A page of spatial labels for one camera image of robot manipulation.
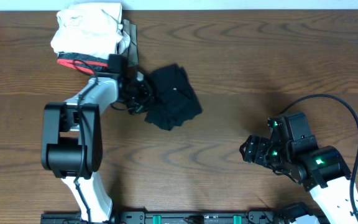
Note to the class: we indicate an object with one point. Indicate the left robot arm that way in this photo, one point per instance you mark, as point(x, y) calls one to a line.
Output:
point(72, 146)

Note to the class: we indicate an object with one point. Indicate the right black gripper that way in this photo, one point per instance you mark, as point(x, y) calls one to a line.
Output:
point(255, 150)

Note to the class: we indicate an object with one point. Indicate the white folded garment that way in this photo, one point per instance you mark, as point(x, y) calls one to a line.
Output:
point(92, 28)

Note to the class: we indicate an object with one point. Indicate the olive grey folded garment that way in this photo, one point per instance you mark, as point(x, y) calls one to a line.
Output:
point(132, 43)

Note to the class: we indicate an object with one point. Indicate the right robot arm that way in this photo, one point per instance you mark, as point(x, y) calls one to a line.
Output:
point(321, 171)

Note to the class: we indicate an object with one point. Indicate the black t-shirt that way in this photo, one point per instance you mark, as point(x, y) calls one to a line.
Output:
point(175, 99)

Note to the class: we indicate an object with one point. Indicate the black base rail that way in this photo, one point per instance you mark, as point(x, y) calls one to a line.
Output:
point(296, 214)

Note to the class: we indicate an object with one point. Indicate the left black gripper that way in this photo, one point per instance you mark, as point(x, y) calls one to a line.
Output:
point(145, 99)

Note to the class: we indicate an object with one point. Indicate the grey red-trimmed folded garment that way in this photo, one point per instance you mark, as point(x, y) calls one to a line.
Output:
point(83, 63)

